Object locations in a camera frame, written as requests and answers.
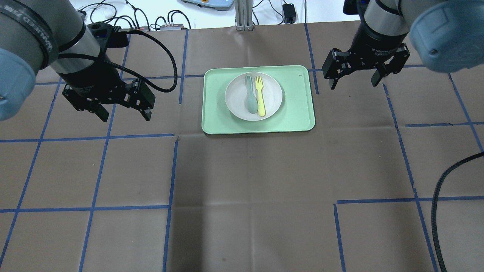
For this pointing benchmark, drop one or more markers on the pale green plastic spoon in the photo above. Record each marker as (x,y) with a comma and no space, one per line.
(252,104)

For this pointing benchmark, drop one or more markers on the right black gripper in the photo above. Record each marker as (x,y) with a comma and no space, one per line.
(374,42)

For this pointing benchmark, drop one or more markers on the aluminium frame post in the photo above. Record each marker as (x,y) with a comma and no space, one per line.
(244,16)

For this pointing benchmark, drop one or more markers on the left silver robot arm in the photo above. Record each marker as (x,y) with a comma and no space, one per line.
(36,34)

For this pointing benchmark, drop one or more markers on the light green plastic tray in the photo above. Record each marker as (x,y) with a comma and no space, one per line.
(296,113)

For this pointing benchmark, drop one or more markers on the beige round plate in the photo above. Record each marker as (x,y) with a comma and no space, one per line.
(236,93)

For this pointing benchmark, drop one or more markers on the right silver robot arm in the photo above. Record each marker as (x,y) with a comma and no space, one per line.
(447,35)

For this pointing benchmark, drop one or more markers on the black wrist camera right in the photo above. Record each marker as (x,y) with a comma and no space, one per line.
(353,7)

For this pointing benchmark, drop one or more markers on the black usb hub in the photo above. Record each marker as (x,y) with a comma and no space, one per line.
(144,28)
(171,27)

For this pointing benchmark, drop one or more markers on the black power adapter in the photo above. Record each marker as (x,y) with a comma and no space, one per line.
(289,13)

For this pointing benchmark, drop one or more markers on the yellow plastic fork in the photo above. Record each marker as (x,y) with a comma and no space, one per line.
(259,85)

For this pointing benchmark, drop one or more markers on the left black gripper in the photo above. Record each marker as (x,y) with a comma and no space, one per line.
(92,80)

